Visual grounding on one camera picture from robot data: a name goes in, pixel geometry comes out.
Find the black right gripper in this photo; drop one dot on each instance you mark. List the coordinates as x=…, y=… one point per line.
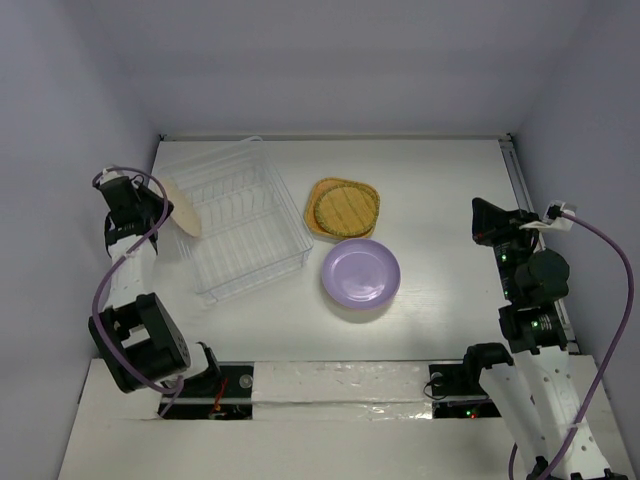
x=505, y=230

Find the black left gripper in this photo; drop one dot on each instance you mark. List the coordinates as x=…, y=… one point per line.
x=142, y=192

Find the orange wooden round plate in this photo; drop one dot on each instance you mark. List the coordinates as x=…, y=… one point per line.
x=184, y=215

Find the purple round plate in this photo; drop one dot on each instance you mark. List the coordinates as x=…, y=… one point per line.
x=359, y=272

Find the woven bamboo square plate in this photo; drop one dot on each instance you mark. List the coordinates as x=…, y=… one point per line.
x=319, y=188

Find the pink round plate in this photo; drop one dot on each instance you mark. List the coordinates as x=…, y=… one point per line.
x=333, y=305

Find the small woven bamboo plate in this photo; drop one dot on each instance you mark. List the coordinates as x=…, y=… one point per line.
x=347, y=210

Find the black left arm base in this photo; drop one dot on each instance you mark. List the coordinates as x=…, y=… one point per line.
x=204, y=397

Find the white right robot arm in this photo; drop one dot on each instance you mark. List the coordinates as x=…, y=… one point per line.
x=528, y=376

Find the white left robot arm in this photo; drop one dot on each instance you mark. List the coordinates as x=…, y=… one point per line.
x=136, y=336

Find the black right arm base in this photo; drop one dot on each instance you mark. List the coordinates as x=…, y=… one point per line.
x=454, y=396

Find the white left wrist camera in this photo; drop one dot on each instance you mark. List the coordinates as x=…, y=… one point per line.
x=110, y=178

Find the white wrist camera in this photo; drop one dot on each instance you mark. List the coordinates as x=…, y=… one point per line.
x=110, y=178
x=554, y=218

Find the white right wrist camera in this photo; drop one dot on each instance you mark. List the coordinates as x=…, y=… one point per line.
x=554, y=218

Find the clear wire dish rack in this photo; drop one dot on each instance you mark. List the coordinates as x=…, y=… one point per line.
x=251, y=231

